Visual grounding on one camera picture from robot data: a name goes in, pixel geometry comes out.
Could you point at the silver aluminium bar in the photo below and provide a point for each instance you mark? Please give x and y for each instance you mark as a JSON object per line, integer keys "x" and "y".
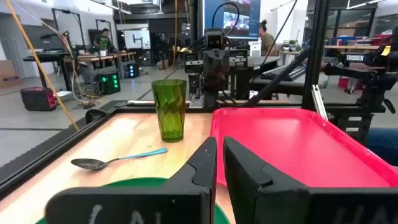
{"x": 319, "y": 102}

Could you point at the white monitor screen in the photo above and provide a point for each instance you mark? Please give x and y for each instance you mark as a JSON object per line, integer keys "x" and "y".
{"x": 136, "y": 39}

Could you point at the computer with green lights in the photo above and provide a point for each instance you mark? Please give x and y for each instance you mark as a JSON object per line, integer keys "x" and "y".
{"x": 109, "y": 84}

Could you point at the large display screen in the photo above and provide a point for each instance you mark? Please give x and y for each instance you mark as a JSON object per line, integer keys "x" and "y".
{"x": 248, "y": 12}

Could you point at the green translucent plastic cup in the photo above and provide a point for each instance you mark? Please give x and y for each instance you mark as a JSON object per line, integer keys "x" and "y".
{"x": 169, "y": 115}

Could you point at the black keyboard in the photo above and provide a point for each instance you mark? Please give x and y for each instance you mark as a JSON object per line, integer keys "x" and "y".
{"x": 283, "y": 73}

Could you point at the person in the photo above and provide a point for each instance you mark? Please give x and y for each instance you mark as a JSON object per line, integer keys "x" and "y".
{"x": 267, "y": 42}
{"x": 102, "y": 40}

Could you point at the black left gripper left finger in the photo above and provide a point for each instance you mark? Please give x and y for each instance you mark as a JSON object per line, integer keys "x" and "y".
{"x": 192, "y": 193}

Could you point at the green round plate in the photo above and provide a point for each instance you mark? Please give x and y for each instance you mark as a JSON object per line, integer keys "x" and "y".
{"x": 136, "y": 182}

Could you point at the small potted plant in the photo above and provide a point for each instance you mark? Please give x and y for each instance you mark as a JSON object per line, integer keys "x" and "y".
{"x": 103, "y": 45}

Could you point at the black and red case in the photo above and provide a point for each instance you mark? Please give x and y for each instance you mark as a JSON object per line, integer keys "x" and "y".
{"x": 37, "y": 99}

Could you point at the computer with blue lights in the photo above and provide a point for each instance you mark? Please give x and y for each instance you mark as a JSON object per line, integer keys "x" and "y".
{"x": 132, "y": 71}

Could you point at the red plastic tray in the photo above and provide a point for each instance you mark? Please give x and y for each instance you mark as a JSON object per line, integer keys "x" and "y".
{"x": 295, "y": 146}

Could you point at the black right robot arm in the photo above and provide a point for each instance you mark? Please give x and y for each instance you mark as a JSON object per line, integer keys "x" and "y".
{"x": 211, "y": 98}

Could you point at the black aluminium table frame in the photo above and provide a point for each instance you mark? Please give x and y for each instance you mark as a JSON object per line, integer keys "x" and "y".
{"x": 46, "y": 149}

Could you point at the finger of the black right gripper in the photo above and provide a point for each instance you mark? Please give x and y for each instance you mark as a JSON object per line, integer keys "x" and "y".
{"x": 231, "y": 60}
{"x": 196, "y": 63}

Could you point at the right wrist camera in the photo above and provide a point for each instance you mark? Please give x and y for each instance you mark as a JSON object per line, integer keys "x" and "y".
{"x": 216, "y": 40}

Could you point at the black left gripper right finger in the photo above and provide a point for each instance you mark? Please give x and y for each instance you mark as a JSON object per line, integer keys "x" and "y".
{"x": 264, "y": 199}

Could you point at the cardboard box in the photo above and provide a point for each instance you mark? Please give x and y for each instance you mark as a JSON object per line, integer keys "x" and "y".
{"x": 9, "y": 73}

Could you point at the black Trossen robot arm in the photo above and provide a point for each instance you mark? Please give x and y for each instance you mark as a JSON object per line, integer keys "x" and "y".
{"x": 373, "y": 77}

